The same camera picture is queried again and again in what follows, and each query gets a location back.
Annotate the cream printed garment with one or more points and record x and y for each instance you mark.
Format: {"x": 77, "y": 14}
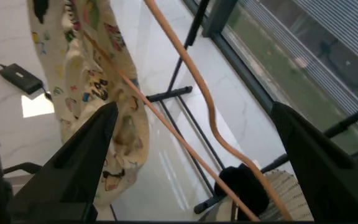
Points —
{"x": 82, "y": 77}

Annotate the black power adapter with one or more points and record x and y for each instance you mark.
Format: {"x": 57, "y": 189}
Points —
{"x": 20, "y": 77}

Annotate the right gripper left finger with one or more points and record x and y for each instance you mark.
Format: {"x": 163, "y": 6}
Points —
{"x": 67, "y": 180}

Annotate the pink clothes hanger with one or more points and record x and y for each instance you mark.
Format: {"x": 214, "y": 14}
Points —
{"x": 197, "y": 77}

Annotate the window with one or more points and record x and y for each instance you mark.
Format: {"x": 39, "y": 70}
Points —
{"x": 306, "y": 46}

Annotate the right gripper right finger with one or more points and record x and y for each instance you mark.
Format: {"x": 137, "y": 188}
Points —
{"x": 322, "y": 186}

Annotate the black garment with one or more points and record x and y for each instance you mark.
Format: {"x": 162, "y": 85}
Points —
{"x": 244, "y": 189}

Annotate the white laundry basket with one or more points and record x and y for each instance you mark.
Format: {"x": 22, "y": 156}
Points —
{"x": 291, "y": 193}

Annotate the black clothes rack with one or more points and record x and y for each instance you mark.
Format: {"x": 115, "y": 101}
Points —
{"x": 169, "y": 94}

